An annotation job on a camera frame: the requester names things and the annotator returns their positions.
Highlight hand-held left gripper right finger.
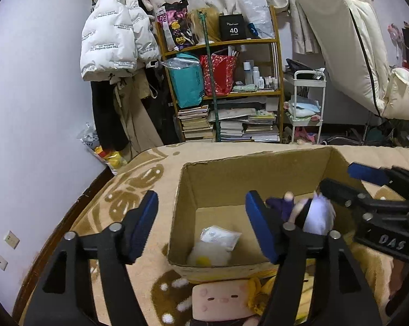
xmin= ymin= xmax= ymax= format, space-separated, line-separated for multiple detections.
xmin=245 ymin=190 xmax=383 ymax=326

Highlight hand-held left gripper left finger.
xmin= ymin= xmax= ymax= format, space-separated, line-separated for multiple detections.
xmin=23 ymin=190 xmax=159 ymax=326

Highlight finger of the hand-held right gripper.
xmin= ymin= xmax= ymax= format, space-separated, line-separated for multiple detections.
xmin=347 ymin=161 xmax=409 ymax=202
xmin=318 ymin=177 xmax=409 ymax=220

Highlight lavender-haired plush doll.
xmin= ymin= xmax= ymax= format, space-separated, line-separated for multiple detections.
xmin=266 ymin=190 xmax=337 ymax=236

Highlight cardboard box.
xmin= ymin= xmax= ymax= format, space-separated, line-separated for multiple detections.
xmin=167 ymin=144 xmax=405 ymax=282

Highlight pink pig cube plush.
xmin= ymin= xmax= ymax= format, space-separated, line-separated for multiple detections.
xmin=191 ymin=278 xmax=257 ymax=323

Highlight dark cloth pile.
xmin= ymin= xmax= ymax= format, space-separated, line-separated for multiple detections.
xmin=323 ymin=122 xmax=409 ymax=149

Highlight white plastic packet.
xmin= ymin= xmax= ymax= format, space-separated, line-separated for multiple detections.
xmin=200 ymin=226 xmax=242 ymax=252

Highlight white fluffy plush toy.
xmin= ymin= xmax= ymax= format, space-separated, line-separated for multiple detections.
xmin=187 ymin=241 xmax=233 ymax=267

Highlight pink toys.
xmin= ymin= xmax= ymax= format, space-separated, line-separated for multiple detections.
xmin=291 ymin=126 xmax=319 ymax=145

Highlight yellow plush toy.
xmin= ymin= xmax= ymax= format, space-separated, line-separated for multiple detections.
xmin=247 ymin=268 xmax=314 ymax=324

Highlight plastic bag of toys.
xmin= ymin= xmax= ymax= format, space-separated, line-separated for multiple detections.
xmin=78 ymin=122 xmax=127 ymax=174

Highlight cream duvet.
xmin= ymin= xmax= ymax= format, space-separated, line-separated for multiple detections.
xmin=378 ymin=68 xmax=409 ymax=121

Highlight folded cloths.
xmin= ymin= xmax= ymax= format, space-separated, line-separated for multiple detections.
xmin=286 ymin=100 xmax=322 ymax=121

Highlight beige trousers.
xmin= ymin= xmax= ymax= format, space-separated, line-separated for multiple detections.
xmin=112 ymin=71 xmax=164 ymax=159

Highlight messy pile of books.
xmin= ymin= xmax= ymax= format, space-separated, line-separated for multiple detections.
xmin=208 ymin=104 xmax=280 ymax=142

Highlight dark hanging garment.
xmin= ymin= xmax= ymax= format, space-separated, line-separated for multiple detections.
xmin=146 ymin=67 xmax=178 ymax=145

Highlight neat stack of books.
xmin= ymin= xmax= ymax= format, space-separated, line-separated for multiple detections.
xmin=177 ymin=105 xmax=216 ymax=141

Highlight white trolley cart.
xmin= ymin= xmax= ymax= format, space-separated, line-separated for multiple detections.
xmin=283 ymin=70 xmax=327 ymax=145

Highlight black long coat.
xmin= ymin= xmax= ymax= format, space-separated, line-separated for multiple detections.
xmin=91 ymin=78 xmax=131 ymax=152

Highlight white mattress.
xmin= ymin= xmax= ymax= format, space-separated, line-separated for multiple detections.
xmin=296 ymin=0 xmax=409 ymax=117

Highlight pink character decoration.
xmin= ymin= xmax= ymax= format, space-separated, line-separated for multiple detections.
xmin=387 ymin=23 xmax=406 ymax=45

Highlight teal shopping bag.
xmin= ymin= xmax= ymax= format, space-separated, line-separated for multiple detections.
xmin=167 ymin=54 xmax=205 ymax=108

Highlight green pole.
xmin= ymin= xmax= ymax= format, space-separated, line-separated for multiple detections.
xmin=198 ymin=12 xmax=222 ymax=142

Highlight group of toiletry bottles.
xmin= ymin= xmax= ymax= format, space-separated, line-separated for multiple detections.
xmin=243 ymin=60 xmax=280 ymax=90

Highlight red patterned bag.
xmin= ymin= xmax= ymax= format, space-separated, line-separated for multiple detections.
xmin=199 ymin=54 xmax=239 ymax=96

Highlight crumpled clear plastic bag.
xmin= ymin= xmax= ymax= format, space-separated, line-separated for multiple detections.
xmin=162 ymin=56 xmax=200 ymax=73

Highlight wooden shelf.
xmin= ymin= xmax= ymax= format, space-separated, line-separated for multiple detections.
xmin=156 ymin=6 xmax=285 ymax=143

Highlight large clear plastic bag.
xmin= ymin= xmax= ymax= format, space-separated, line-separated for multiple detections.
xmin=240 ymin=0 xmax=276 ymax=39

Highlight white puffer jacket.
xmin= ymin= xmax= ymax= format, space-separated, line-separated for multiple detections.
xmin=80 ymin=0 xmax=161 ymax=83

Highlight black box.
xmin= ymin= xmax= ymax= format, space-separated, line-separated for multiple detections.
xmin=219 ymin=14 xmax=247 ymax=41

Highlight black pink printed bag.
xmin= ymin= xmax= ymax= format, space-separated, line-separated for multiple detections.
xmin=157 ymin=2 xmax=196 ymax=51

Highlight blonde wig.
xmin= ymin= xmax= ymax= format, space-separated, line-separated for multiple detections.
xmin=187 ymin=7 xmax=223 ymax=45

